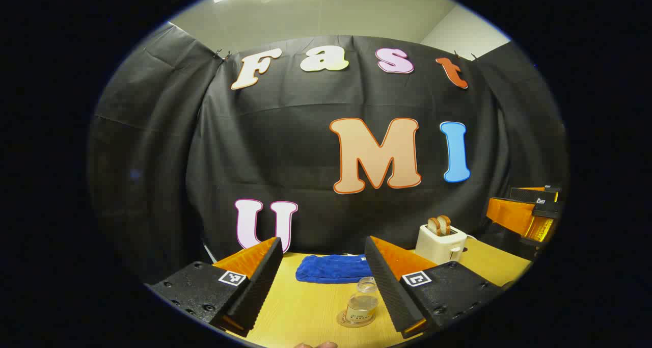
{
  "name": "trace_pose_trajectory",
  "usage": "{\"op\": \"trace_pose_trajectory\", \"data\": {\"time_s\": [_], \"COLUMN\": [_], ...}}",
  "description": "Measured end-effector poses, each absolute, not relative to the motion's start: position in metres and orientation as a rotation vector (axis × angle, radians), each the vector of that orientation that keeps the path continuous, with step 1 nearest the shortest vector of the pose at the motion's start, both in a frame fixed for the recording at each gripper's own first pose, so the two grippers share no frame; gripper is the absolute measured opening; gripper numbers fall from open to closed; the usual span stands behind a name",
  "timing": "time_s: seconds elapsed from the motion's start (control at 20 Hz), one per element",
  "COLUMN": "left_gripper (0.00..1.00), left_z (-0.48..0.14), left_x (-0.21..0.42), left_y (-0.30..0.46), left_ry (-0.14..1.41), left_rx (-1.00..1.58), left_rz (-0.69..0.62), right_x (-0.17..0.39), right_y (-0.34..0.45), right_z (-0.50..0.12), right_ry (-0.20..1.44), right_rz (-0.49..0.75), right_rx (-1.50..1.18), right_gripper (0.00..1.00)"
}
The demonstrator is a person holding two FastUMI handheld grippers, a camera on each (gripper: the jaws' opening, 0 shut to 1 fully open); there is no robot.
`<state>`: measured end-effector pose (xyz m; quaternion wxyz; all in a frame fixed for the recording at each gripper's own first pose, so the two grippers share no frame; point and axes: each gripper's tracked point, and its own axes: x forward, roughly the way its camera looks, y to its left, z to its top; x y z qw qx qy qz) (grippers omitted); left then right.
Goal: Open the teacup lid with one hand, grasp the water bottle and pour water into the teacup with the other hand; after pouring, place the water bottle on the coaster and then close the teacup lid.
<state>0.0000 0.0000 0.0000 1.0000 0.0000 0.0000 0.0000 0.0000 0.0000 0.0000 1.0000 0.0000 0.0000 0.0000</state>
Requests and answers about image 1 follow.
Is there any blue folded towel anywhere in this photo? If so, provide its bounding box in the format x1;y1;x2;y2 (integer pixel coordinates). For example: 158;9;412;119
295;254;373;284

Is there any clear glass water bottle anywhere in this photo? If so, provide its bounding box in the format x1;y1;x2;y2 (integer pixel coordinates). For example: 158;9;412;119
344;276;380;324

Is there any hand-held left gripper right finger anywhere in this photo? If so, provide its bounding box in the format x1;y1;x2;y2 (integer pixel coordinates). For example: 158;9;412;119
364;236;505;338

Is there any white toaster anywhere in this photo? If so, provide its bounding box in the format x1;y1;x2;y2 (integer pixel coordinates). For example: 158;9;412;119
415;224;468;265

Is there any black backdrop cloth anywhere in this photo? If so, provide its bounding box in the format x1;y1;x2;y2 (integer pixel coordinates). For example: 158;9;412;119
87;23;570;287

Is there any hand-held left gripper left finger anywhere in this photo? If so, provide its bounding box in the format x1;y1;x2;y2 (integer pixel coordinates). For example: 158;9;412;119
145;237;284;337

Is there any round wooden coaster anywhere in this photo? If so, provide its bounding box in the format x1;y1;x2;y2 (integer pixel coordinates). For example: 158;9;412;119
336;310;377;328

